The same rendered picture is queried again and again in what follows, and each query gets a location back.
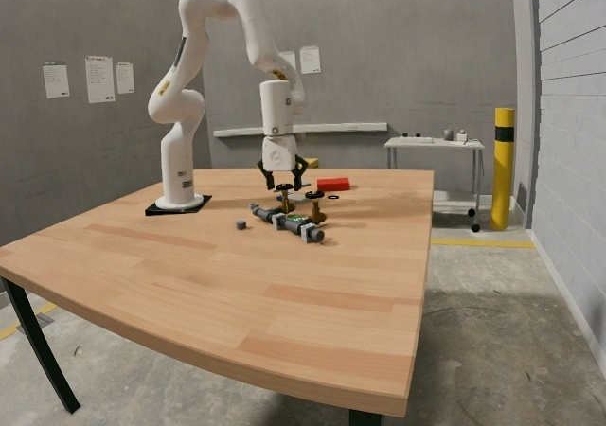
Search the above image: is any dark grey pipe with metal clamp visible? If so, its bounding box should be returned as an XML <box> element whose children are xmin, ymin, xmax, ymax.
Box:
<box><xmin>253</xmin><ymin>184</ymin><xmax>328</xmax><ymax>243</ymax></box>

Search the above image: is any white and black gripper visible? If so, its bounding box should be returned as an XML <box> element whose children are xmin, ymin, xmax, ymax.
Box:
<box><xmin>257</xmin><ymin>134</ymin><xmax>309</xmax><ymax>191</ymax></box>

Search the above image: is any red rectangular block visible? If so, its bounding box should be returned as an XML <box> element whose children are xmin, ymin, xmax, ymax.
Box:
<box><xmin>317</xmin><ymin>178</ymin><xmax>349</xmax><ymax>192</ymax></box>

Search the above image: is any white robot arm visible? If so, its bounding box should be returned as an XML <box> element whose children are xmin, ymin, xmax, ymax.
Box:
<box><xmin>149</xmin><ymin>0</ymin><xmax>307</xmax><ymax>210</ymax></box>

